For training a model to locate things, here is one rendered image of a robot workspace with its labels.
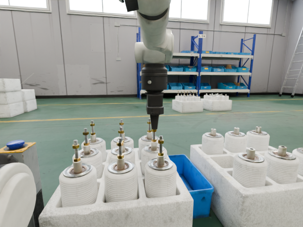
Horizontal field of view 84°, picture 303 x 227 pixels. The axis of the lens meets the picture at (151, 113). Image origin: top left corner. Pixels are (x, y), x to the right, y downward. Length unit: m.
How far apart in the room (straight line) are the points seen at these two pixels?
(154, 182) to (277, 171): 0.41
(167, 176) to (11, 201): 0.34
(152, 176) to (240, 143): 0.49
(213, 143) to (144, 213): 0.44
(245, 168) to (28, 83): 5.98
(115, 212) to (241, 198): 0.36
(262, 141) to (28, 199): 0.87
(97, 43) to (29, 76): 2.21
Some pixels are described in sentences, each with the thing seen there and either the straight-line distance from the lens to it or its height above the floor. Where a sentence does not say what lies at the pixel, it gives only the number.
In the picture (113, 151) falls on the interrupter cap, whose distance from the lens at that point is 0.62.
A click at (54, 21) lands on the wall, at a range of 6.08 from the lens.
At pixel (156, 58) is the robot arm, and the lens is 0.56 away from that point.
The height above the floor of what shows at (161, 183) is 0.22.
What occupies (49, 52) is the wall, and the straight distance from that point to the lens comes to 5.97.
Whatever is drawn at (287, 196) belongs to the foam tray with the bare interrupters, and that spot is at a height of 0.16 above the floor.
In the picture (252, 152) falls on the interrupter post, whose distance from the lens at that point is 0.64.
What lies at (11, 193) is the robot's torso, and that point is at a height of 0.36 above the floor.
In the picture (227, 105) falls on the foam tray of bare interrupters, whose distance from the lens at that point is 3.20.
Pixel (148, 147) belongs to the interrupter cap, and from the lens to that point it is 0.64.
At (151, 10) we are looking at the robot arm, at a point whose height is 0.63.
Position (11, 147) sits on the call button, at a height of 0.32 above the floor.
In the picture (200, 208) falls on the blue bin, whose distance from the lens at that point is 0.72.
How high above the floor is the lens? 0.50
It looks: 11 degrees down
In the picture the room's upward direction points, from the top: straight up
